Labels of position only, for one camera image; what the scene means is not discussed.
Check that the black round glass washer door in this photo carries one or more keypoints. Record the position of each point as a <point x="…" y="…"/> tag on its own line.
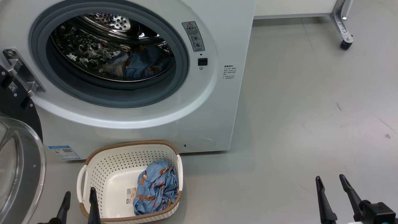
<point x="18" y="174"/>

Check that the white partition panel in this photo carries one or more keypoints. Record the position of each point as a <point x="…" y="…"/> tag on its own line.
<point x="292" y="7"/>

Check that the black caster wheel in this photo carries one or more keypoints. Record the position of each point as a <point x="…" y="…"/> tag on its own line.
<point x="346" y="45"/>

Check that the cream perforated laundry basket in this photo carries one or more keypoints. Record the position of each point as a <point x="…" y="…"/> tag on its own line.
<point x="102" y="168"/>

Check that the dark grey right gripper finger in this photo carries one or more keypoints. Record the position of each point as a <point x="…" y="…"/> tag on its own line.
<point x="351" y="196"/>
<point x="325" y="208"/>

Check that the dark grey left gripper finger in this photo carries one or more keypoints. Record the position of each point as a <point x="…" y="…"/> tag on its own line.
<point x="94" y="208"/>
<point x="64" y="211"/>

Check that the paper label inside basket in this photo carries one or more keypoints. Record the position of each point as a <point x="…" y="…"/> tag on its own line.
<point x="131" y="195"/>

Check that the blue energy label sticker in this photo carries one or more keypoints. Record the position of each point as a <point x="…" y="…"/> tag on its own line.
<point x="64" y="152"/>

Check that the white front-load washing machine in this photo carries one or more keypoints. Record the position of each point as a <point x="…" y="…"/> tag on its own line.
<point x="217" y="105"/>

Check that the stainless steel washer drum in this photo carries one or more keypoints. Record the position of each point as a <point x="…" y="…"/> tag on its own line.
<point x="84" y="43"/>

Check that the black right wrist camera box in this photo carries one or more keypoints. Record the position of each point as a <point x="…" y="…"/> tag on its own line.
<point x="377" y="214"/>

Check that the blue garment with orange print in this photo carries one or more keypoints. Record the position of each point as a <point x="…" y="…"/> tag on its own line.
<point x="155" y="186"/>
<point x="140" y="63"/>

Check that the grey warning label sticker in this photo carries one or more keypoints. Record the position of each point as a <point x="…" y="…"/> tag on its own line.
<point x="193" y="35"/>

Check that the silver metal door hinge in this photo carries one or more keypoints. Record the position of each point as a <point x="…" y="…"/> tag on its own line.
<point x="21" y="71"/>

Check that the silver partition leg bracket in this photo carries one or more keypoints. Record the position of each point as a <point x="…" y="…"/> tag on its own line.
<point x="340" y="21"/>

